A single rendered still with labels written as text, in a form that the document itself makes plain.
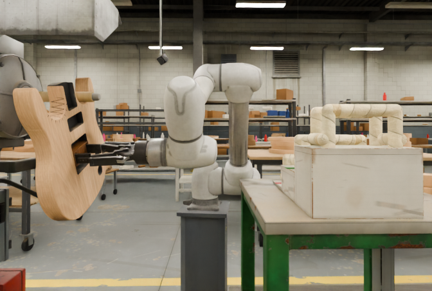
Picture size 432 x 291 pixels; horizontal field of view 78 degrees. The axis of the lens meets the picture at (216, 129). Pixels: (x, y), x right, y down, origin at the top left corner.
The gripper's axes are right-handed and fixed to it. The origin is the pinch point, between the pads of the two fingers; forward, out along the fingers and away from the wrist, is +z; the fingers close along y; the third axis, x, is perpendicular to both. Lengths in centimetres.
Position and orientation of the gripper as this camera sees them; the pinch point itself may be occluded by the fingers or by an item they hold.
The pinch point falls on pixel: (83, 153)
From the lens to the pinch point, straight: 92.8
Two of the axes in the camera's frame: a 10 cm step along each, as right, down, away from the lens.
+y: -0.3, -3.1, 9.5
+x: 0.0, -9.5, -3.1
